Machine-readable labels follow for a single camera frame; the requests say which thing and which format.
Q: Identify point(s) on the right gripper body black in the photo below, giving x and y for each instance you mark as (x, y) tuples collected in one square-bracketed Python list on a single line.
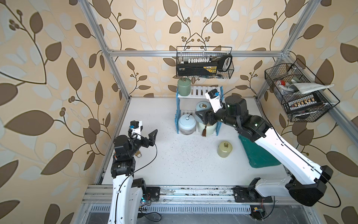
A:
[(221, 115)]

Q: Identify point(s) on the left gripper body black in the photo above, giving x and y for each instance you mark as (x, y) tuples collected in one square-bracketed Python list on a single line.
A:
[(135, 144)]

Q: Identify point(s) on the blue tea canister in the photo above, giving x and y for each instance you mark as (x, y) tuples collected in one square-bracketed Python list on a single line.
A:
[(203, 105)]

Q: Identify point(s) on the blue white wooden shelf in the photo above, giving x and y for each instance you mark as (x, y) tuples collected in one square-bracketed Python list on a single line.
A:
[(197, 92)]

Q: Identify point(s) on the yellow-green tea canister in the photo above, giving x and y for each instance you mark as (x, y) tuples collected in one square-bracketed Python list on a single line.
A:
[(224, 149)]

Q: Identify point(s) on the green tea canister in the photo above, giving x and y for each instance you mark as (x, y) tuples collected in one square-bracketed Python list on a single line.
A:
[(184, 86)]

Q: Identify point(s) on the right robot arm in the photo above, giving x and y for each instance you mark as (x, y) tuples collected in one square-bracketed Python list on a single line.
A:
[(307, 180)]

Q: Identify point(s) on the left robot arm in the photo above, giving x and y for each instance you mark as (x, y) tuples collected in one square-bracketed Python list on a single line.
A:
[(127, 192)]

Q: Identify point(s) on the brass padlock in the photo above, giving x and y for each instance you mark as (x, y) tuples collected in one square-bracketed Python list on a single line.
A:
[(138, 154)]

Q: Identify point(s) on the cream jar with tassel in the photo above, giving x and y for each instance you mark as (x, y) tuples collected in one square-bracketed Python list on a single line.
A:
[(210, 129)]

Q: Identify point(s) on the white-blue ceramic jar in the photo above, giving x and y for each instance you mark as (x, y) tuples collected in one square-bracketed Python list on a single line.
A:
[(187, 124)]

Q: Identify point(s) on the black yellow tool box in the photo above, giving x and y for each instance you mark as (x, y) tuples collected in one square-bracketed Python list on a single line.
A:
[(196, 70)]

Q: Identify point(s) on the white folded paper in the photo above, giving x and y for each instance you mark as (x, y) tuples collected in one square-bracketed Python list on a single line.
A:
[(305, 88)]

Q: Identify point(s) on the paint tube set box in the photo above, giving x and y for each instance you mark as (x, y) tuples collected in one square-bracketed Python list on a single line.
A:
[(304, 103)]

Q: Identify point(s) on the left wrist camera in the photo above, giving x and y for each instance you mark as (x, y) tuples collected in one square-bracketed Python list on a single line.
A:
[(135, 129)]

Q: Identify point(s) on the black wire basket back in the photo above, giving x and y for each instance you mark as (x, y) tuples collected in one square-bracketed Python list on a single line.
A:
[(205, 55)]

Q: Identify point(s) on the black wire basket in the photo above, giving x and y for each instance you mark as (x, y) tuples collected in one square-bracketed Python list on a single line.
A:
[(281, 76), (205, 55)]

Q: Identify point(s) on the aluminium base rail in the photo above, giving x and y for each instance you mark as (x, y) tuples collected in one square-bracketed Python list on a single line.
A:
[(184, 195)]

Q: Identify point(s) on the black wire basket right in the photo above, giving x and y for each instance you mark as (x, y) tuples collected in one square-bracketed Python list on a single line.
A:
[(281, 76)]

